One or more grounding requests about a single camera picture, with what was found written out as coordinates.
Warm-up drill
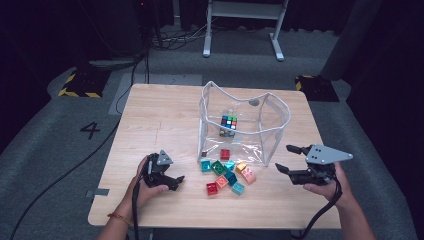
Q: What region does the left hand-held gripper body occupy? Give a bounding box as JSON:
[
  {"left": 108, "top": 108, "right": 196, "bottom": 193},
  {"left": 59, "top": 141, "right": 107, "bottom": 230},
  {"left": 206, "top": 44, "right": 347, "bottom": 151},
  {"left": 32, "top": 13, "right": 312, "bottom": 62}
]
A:
[{"left": 143, "top": 149, "right": 175, "bottom": 188}]

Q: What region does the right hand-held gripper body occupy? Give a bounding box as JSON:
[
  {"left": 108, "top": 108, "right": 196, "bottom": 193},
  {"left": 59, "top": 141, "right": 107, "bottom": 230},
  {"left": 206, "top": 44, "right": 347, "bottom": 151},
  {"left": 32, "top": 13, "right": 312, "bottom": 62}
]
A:
[{"left": 288, "top": 143, "right": 354, "bottom": 187}]

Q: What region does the clear plastic bag white trim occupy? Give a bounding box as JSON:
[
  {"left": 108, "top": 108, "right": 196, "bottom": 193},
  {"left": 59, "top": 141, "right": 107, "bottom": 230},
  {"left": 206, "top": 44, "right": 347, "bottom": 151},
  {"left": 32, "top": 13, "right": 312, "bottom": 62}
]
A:
[{"left": 197, "top": 80, "right": 292, "bottom": 168}]

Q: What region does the pink toy brick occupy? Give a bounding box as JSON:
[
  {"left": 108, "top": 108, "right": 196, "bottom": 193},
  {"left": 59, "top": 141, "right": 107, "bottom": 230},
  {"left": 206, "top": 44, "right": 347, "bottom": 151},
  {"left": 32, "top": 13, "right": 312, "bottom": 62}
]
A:
[{"left": 240, "top": 167, "right": 257, "bottom": 185}]

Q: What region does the green toy brick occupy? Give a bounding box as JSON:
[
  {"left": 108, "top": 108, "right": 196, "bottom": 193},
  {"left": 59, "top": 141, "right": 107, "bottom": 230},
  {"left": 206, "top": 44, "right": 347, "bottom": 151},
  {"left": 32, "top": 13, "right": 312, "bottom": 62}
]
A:
[{"left": 211, "top": 160, "right": 228, "bottom": 177}]

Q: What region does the salmon toy brick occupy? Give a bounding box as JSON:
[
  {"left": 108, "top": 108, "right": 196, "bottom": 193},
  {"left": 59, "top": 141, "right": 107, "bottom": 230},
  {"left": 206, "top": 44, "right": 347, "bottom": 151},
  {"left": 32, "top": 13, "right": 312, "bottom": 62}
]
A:
[{"left": 215, "top": 175, "right": 230, "bottom": 190}]

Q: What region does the light blue toy brick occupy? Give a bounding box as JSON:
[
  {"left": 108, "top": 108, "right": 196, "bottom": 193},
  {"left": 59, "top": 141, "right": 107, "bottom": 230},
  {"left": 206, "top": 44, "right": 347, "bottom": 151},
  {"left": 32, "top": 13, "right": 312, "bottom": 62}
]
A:
[{"left": 231, "top": 181, "right": 245, "bottom": 196}]

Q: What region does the dark blue-green toy brick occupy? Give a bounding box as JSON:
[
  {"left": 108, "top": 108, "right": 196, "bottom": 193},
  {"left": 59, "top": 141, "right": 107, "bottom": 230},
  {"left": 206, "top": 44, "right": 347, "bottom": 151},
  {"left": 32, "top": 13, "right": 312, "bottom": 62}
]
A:
[{"left": 223, "top": 171, "right": 238, "bottom": 187}]

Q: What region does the multicoloured puzzle cube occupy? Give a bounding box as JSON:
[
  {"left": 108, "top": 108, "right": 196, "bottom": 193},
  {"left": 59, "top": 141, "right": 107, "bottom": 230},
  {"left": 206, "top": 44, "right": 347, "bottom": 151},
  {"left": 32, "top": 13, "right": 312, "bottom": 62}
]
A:
[{"left": 219, "top": 114, "right": 239, "bottom": 138}]

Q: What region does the person's left hand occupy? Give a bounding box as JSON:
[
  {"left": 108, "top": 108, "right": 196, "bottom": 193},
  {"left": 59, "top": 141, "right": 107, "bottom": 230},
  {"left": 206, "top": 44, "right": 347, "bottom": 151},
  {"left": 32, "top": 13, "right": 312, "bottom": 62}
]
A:
[{"left": 124, "top": 156, "right": 170, "bottom": 211}]

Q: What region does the person's right hand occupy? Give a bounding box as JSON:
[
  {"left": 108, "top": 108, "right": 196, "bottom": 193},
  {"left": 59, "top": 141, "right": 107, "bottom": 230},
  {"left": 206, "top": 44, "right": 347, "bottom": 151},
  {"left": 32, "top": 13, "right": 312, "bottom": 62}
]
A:
[{"left": 303, "top": 162, "right": 353, "bottom": 208}]

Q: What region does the grey tape piece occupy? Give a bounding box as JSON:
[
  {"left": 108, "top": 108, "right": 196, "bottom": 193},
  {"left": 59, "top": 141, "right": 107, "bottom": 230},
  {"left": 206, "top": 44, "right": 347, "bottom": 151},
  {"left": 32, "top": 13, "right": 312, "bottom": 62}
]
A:
[{"left": 85, "top": 188, "right": 110, "bottom": 199}]

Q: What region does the black yellow striped base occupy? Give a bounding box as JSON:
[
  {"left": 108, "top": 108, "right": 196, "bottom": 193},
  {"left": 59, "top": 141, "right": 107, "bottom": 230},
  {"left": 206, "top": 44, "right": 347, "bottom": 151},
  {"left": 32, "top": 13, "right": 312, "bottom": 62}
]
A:
[
  {"left": 57, "top": 67, "right": 112, "bottom": 100},
  {"left": 294, "top": 74, "right": 340, "bottom": 103}
]

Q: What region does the grey column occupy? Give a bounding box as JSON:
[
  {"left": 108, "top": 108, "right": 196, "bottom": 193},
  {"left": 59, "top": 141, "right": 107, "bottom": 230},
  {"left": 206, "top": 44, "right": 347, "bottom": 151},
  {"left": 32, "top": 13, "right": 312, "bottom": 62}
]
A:
[{"left": 320, "top": 0, "right": 383, "bottom": 82}]

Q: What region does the grey round stand base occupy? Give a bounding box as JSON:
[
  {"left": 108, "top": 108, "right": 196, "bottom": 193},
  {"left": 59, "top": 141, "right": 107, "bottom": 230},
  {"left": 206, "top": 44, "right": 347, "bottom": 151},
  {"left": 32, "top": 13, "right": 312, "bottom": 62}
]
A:
[{"left": 87, "top": 57, "right": 139, "bottom": 70}]

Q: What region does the white metal stand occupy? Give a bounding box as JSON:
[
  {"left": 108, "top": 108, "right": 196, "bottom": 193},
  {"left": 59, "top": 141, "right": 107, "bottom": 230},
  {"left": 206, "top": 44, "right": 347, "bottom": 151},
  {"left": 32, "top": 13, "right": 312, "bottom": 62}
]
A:
[{"left": 202, "top": 0, "right": 290, "bottom": 62}]

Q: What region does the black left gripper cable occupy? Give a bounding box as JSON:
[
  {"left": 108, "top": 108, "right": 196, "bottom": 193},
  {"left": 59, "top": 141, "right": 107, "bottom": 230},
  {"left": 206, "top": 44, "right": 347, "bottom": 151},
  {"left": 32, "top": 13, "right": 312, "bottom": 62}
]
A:
[{"left": 131, "top": 181, "right": 143, "bottom": 240}]

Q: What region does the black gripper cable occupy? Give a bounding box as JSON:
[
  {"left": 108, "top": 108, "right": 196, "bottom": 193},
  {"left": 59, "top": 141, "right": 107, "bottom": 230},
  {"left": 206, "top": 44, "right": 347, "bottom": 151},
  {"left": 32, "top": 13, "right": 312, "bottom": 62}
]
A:
[
  {"left": 131, "top": 181, "right": 143, "bottom": 240},
  {"left": 291, "top": 178, "right": 344, "bottom": 240}
]

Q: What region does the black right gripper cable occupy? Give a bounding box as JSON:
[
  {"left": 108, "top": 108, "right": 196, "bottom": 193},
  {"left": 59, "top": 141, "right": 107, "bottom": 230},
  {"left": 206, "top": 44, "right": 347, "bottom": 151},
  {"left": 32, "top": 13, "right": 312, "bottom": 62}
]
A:
[{"left": 291, "top": 178, "right": 344, "bottom": 240}]

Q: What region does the orange bracelet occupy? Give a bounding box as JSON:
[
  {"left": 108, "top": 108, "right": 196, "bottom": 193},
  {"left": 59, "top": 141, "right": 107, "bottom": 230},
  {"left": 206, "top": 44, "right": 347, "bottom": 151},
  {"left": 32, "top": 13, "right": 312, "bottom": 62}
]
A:
[{"left": 106, "top": 212, "right": 133, "bottom": 227}]

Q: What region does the long black floor cable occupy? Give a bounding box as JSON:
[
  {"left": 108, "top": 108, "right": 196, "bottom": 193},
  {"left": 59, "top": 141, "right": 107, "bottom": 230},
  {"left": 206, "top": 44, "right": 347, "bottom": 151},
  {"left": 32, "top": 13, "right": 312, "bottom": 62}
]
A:
[{"left": 9, "top": 119, "right": 121, "bottom": 240}]

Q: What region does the looped black floor cable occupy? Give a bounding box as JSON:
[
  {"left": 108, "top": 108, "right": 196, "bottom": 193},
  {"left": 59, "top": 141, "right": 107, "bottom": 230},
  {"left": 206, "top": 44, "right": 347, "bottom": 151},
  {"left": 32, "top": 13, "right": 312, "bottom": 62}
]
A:
[{"left": 114, "top": 49, "right": 150, "bottom": 116}]

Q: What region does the bundle of floor cables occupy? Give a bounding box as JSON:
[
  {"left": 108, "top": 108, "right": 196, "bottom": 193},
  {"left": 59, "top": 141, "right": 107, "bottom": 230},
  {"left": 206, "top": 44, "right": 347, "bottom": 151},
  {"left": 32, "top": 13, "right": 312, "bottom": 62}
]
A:
[{"left": 149, "top": 24, "right": 209, "bottom": 52}]

